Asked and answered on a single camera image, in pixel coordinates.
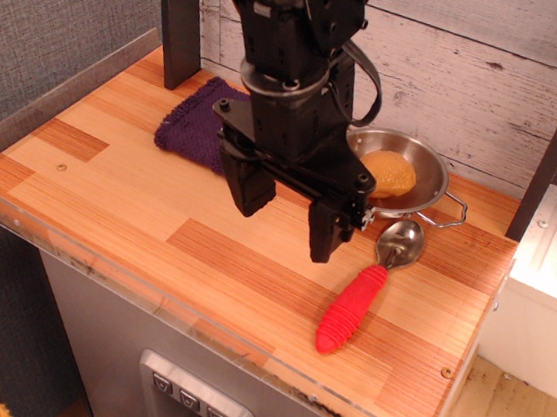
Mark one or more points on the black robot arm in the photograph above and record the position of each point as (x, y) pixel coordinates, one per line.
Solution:
(299, 68)

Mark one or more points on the clear acrylic edge guard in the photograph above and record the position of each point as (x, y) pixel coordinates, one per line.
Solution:
(164, 287)

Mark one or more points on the red handled metal spoon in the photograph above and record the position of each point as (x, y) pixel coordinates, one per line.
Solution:
(400, 245)

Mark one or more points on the yellow toy chicken leg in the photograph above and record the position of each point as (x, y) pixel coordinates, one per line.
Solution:
(394, 175)

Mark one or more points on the silver dispenser button panel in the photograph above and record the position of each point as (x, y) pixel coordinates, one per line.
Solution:
(191, 400)

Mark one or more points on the purple knitted towel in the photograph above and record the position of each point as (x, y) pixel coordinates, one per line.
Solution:
(191, 129)

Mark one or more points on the white toy sink unit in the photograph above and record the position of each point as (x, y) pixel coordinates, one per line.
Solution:
(520, 333)

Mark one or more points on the small steel bowl with handles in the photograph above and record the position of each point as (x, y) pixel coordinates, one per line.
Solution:
(432, 175)

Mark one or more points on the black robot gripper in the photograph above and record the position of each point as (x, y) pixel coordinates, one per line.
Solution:
(294, 132)

